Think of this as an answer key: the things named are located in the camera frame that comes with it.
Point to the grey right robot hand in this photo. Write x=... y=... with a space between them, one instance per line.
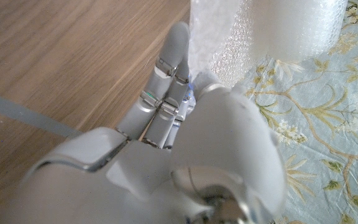
x=166 y=174

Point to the clear bubble wrap roll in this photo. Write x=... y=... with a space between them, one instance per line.
x=259 y=34

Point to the floral printed backdrop cloth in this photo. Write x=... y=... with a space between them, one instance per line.
x=322 y=130

